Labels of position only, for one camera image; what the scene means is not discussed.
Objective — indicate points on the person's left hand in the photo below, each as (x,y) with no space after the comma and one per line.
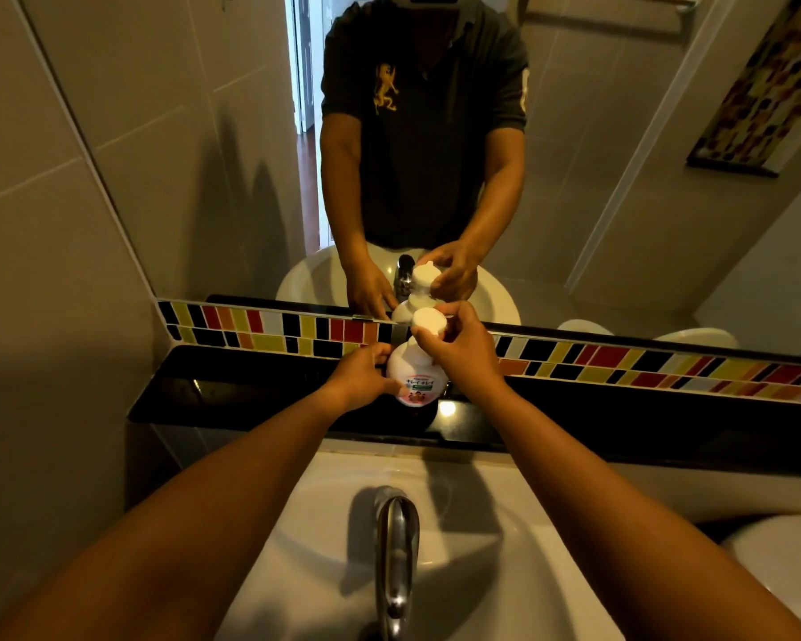
(355,380)

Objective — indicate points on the person's right hand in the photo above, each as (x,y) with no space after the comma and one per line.
(468,357)

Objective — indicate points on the person's left fingers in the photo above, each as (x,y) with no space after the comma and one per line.
(378,353)

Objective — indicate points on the person's right thumb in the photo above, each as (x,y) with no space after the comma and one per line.
(424,340)

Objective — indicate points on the white pump soap bottle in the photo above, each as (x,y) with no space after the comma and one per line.
(414,373)

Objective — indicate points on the person's left forearm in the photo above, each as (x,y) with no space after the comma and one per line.
(193,514)

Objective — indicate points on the person's right forearm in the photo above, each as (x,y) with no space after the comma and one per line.
(614,520)

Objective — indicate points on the black stone ledge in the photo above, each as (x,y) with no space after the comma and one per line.
(240,393)

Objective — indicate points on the chrome faucet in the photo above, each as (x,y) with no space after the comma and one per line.
(396,554)

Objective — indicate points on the white ceramic sink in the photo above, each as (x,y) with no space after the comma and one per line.
(494,567)

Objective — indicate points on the white toilet tank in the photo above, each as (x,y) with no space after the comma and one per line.
(784,567)

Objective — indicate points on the large wall mirror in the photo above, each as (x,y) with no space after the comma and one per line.
(574,160)

